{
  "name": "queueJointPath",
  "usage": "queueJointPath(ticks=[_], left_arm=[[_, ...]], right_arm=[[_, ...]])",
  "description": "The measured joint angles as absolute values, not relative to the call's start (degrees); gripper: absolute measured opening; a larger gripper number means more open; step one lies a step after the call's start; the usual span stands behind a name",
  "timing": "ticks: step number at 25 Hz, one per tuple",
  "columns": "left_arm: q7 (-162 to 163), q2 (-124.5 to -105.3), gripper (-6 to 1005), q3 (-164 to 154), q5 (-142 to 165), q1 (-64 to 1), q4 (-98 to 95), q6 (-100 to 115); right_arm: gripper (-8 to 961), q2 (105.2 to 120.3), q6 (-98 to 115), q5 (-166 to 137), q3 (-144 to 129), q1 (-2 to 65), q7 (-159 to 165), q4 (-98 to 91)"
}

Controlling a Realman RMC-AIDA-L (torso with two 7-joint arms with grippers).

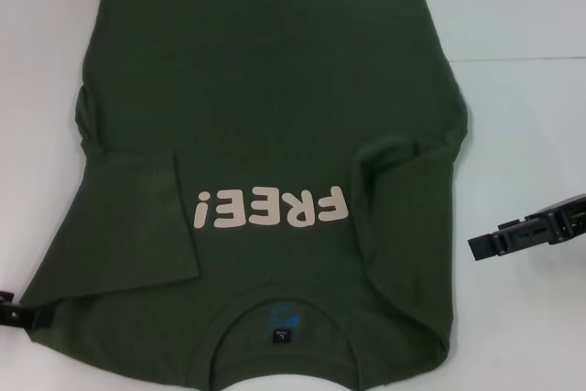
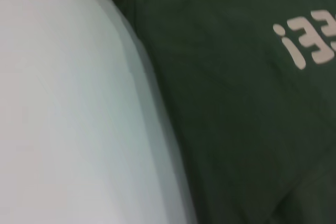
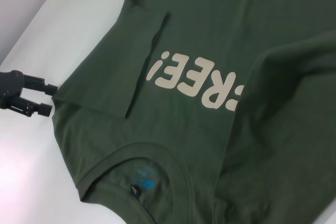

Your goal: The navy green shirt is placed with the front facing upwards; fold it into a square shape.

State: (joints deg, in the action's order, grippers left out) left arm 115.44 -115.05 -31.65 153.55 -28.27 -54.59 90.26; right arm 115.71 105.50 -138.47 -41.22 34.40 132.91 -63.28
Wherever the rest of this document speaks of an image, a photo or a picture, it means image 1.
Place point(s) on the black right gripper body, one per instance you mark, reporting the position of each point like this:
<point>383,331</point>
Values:
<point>570,221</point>

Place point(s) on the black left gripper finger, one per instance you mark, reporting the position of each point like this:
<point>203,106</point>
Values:
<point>34,315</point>

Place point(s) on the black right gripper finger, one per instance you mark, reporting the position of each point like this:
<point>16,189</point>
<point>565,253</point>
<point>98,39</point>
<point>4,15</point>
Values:
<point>490,244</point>

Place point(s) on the dark green FREE! t-shirt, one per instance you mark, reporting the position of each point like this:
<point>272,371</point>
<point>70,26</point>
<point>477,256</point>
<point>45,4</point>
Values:
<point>274,89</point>

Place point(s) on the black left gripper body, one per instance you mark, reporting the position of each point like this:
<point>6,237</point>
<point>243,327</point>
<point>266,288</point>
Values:
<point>7,311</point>

